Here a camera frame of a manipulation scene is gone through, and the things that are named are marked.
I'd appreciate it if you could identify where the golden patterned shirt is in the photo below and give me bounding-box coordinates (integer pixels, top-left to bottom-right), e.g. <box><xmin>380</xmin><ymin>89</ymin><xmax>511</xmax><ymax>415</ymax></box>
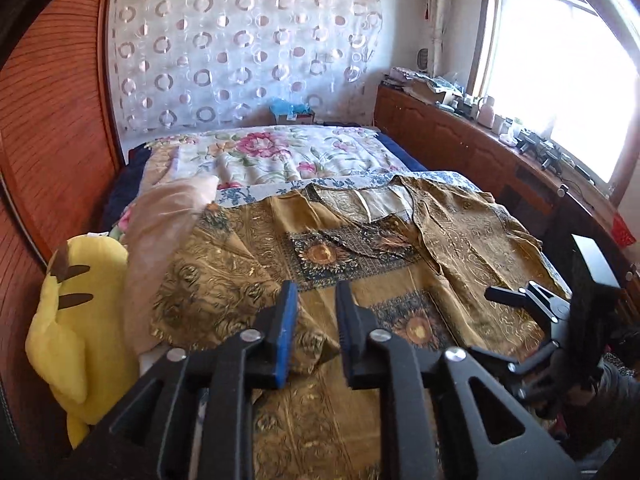
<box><xmin>151</xmin><ymin>177</ymin><xmax>566</xmax><ymax>479</ymax></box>

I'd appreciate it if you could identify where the dark sleeve forearm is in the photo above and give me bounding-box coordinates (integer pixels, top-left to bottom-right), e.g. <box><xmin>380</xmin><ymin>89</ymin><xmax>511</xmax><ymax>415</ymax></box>
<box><xmin>563</xmin><ymin>361</ymin><xmax>639</xmax><ymax>479</ymax></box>

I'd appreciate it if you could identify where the yellow Pikachu plush toy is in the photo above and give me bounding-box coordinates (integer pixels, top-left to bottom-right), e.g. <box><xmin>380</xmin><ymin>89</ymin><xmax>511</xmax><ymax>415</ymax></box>
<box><xmin>25</xmin><ymin>235</ymin><xmax>139</xmax><ymax>448</ymax></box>

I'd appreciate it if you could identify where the clutter on sideboard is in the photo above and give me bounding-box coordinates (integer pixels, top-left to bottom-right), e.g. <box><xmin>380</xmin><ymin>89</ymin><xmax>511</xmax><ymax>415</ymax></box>
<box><xmin>374</xmin><ymin>67</ymin><xmax>596</xmax><ymax>183</ymax></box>

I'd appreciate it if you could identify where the wooden sideboard cabinet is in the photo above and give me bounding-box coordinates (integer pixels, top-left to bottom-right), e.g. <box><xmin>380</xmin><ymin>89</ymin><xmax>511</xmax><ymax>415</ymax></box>
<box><xmin>374</xmin><ymin>84</ymin><xmax>639</xmax><ymax>283</ymax></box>

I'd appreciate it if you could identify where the beige pink pillow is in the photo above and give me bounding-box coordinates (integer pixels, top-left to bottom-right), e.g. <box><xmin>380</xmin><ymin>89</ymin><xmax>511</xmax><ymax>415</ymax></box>
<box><xmin>122</xmin><ymin>176</ymin><xmax>219</xmax><ymax>356</ymax></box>

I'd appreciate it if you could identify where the blue white floral sheet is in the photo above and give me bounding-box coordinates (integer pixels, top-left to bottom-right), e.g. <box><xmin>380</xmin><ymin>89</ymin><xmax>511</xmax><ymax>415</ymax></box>
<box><xmin>214</xmin><ymin>169</ymin><xmax>482</xmax><ymax>208</ymax></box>

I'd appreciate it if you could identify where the bright window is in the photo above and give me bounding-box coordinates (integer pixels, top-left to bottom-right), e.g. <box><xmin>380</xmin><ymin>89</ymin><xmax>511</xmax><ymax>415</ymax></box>
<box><xmin>486</xmin><ymin>0</ymin><xmax>639</xmax><ymax>183</ymax></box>

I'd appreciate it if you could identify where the floral quilt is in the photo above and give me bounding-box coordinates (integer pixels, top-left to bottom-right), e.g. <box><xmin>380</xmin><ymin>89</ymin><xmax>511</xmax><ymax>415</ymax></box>
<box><xmin>140</xmin><ymin>125</ymin><xmax>409</xmax><ymax>192</ymax></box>

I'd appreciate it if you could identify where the blue item on box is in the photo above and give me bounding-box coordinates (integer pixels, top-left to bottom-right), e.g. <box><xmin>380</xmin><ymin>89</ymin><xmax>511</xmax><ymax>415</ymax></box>
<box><xmin>269</xmin><ymin>99</ymin><xmax>314</xmax><ymax>125</ymax></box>

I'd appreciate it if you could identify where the white circle-pattern curtain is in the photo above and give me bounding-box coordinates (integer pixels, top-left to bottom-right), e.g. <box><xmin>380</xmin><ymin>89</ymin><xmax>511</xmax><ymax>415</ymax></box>
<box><xmin>107</xmin><ymin>0</ymin><xmax>383</xmax><ymax>139</ymax></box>

